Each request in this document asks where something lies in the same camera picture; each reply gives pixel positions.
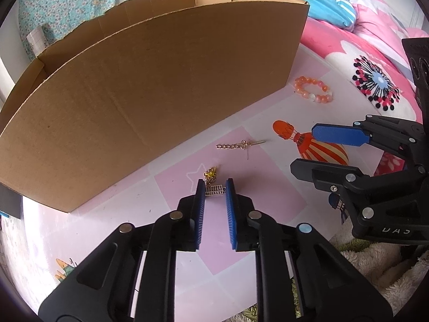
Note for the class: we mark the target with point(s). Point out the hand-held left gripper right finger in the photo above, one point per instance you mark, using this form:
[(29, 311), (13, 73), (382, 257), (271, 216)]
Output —
[(231, 214)]

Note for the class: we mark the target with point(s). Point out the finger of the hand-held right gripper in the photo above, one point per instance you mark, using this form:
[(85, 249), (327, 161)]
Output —
[(321, 171), (338, 134)]

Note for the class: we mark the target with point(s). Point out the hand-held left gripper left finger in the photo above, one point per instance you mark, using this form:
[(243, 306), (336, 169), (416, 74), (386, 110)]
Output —
[(200, 214)]

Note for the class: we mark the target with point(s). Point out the gold abacus charm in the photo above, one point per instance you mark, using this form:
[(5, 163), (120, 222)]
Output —
[(214, 191)]

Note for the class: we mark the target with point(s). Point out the brown cardboard box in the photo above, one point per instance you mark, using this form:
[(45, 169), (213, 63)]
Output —
[(150, 90)]

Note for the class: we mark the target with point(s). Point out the pink printed quilt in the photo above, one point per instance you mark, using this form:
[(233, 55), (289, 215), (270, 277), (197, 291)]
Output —
[(368, 26)]

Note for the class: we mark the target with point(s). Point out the patterned paper roll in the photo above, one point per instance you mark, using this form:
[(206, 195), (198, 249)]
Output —
[(37, 40)]

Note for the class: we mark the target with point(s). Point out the floral teal cloth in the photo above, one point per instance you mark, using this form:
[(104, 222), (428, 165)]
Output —
[(67, 6)]

